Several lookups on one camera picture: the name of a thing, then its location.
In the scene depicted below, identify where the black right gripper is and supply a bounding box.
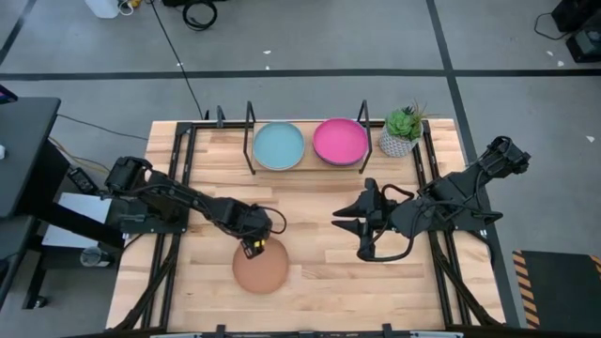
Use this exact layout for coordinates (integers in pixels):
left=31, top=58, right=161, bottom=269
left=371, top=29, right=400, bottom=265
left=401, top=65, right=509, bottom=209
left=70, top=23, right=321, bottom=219
left=331, top=177, right=426, bottom=241

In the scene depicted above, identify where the tan brown plate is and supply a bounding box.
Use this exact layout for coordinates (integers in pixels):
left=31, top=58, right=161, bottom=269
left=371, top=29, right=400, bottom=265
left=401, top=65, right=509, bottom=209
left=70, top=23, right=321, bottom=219
left=231, top=237, right=291, bottom=296

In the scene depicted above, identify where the magenta plate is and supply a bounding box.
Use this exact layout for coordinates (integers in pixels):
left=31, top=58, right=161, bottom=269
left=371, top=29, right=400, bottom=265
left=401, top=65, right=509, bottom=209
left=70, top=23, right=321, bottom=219
left=312, top=117, right=370, bottom=167

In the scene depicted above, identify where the light blue plate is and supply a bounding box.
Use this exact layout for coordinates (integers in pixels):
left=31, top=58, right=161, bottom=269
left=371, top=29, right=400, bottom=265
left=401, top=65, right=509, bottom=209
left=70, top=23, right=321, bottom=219
left=253, top=121, right=306, bottom=172

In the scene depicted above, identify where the succulent in white patterned pot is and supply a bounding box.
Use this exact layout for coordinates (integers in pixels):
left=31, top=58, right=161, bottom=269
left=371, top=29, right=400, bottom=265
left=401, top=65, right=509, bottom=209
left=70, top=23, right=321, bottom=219
left=378, top=100, right=428, bottom=159

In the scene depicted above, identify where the clear jar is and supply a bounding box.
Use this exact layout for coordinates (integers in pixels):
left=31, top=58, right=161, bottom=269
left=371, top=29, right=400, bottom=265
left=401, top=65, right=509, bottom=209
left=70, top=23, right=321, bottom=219
left=79, top=246, right=113, bottom=269

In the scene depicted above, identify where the white panel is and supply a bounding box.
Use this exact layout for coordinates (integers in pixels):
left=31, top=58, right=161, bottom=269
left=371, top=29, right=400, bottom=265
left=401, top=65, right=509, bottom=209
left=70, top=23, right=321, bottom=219
left=41, top=192, right=128, bottom=250

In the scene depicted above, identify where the black power brick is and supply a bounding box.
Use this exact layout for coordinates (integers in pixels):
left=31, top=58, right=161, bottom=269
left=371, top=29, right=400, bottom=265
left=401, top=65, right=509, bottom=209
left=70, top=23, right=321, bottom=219
left=67, top=166, right=100, bottom=196

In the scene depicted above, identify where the black mat with hazard stripes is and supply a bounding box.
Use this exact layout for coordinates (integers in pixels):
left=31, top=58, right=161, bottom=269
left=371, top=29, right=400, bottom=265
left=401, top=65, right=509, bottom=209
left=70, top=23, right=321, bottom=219
left=511, top=249, right=601, bottom=330

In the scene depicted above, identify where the black desk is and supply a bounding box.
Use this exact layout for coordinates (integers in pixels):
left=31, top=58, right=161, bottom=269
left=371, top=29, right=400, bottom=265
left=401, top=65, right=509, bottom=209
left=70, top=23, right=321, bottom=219
left=0, top=96, right=126, bottom=311

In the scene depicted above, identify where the white bin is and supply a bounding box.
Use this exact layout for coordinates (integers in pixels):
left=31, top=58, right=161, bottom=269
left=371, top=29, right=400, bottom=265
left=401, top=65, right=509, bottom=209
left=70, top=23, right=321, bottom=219
left=84, top=0, right=121, bottom=20

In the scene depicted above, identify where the black equipment box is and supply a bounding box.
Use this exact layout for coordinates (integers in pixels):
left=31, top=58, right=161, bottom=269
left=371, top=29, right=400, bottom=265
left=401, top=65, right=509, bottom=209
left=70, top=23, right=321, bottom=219
left=565, top=27, right=601, bottom=65

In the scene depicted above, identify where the black equipment case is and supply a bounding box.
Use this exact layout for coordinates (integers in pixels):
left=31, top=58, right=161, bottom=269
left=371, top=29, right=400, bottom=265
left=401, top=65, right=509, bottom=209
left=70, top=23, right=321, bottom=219
left=551, top=0, right=601, bottom=34

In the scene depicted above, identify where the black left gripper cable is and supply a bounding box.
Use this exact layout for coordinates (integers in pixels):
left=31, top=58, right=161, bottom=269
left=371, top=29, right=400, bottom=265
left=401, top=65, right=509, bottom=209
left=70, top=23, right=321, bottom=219
left=255, top=205, right=288, bottom=236

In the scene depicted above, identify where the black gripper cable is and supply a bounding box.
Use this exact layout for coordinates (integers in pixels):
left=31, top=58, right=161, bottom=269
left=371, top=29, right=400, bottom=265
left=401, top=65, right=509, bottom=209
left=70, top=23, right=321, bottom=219
left=255, top=205, right=288, bottom=236
left=355, top=182, right=419, bottom=263

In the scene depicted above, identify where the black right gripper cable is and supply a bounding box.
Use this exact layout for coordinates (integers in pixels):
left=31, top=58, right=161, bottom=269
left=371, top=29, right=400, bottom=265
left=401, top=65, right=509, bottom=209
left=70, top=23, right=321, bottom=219
left=355, top=182, right=419, bottom=263

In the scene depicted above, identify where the black metal shelf bracket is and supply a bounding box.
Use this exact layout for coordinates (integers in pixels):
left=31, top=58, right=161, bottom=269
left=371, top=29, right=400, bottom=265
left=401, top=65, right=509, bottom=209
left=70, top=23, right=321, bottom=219
left=242, top=100, right=258, bottom=177
left=356, top=99, right=375, bottom=176

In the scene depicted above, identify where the black table rig frame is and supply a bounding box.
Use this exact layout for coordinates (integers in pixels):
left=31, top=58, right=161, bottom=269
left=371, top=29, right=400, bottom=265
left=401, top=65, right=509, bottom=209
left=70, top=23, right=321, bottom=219
left=105, top=105, right=508, bottom=338

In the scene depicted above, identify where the long black floor cable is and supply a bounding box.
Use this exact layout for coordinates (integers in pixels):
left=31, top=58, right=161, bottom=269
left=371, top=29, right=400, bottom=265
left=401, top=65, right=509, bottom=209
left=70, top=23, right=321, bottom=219
left=148, top=0, right=207, bottom=119

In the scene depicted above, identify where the coiled black cable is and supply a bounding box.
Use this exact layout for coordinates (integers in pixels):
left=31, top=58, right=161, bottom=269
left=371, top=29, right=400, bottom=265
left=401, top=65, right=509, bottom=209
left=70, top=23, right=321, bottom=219
left=162, top=0, right=226, bottom=32

